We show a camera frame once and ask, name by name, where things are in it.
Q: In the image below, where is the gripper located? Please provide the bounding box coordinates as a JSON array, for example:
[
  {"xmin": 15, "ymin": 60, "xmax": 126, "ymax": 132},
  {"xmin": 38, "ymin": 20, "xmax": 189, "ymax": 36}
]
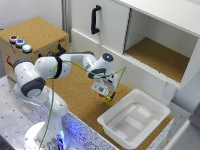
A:
[{"xmin": 91, "ymin": 73, "xmax": 120, "ymax": 98}]

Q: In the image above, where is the white plastic box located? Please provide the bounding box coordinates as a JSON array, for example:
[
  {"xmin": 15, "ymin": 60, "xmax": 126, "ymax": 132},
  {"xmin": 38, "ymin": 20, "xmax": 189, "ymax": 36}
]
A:
[{"xmin": 96, "ymin": 88, "xmax": 172, "ymax": 150}]

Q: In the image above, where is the white cabinet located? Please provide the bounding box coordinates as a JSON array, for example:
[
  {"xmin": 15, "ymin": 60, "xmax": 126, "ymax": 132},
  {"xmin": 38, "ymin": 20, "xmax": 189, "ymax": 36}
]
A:
[{"xmin": 70, "ymin": 0, "xmax": 200, "ymax": 108}]

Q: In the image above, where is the white sliding door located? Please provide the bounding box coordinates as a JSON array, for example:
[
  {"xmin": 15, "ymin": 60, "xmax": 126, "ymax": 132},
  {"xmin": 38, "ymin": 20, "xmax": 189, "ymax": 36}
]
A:
[{"xmin": 71, "ymin": 0, "xmax": 131, "ymax": 56}]

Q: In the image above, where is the wooden drawer box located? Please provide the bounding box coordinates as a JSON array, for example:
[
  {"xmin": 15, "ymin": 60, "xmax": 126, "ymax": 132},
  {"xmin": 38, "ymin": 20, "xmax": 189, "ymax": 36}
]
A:
[{"xmin": 0, "ymin": 16, "xmax": 71, "ymax": 83}]

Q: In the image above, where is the blue button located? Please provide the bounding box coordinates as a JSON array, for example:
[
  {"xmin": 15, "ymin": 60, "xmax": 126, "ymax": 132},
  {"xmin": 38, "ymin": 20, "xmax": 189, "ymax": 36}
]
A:
[{"xmin": 15, "ymin": 38, "xmax": 26, "ymax": 48}]

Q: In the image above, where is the red button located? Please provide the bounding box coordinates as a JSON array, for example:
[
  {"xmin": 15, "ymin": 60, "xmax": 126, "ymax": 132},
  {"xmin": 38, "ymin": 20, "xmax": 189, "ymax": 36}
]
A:
[{"xmin": 8, "ymin": 34, "xmax": 19, "ymax": 45}]

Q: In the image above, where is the green cable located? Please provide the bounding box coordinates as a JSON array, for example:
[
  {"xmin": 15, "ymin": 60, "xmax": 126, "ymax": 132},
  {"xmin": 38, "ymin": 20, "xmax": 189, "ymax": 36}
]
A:
[{"xmin": 38, "ymin": 59, "xmax": 128, "ymax": 150}]

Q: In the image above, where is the black drawer handle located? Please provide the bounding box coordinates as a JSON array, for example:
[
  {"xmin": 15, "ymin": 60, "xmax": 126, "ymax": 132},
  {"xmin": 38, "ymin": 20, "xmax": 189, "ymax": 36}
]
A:
[{"xmin": 37, "ymin": 43, "xmax": 67, "ymax": 58}]

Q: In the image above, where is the black door handle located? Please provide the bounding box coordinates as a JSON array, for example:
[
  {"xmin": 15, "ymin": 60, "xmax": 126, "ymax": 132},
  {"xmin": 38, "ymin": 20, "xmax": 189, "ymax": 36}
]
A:
[{"xmin": 90, "ymin": 4, "xmax": 102, "ymax": 36}]

